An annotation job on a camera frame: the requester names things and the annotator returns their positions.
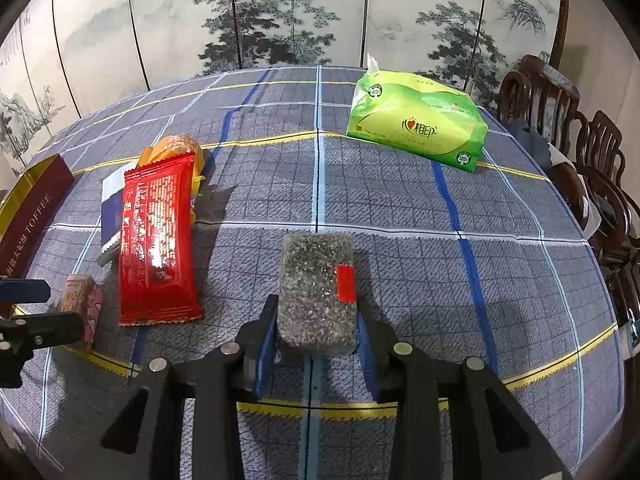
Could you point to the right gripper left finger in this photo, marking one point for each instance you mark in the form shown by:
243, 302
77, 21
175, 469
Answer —
140, 438

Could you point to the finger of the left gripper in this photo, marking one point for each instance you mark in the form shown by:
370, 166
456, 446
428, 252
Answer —
23, 335
18, 290

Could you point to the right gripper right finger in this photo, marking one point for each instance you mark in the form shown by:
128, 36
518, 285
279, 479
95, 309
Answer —
492, 436

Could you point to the small pink candy packet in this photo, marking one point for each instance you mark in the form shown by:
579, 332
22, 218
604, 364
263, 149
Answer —
84, 297

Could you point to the blue and white snack bag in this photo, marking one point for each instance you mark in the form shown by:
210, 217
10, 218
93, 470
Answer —
111, 216

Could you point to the red snack packet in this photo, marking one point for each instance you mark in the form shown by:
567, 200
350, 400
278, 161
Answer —
156, 276

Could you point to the orange snack packet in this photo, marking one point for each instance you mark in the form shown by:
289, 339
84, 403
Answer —
176, 145

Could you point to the red gold toffee tin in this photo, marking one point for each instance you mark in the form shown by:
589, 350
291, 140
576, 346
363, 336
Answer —
27, 209

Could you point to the plaid blue tablecloth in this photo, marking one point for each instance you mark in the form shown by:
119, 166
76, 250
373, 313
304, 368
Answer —
490, 263

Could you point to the painted folding screen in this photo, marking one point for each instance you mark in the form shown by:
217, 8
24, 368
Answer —
65, 60

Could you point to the dark wooden chair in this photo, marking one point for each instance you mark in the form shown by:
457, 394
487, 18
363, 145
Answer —
601, 162
537, 104

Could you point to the green tissue pack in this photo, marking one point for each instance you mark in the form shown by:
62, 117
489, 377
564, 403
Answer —
417, 115

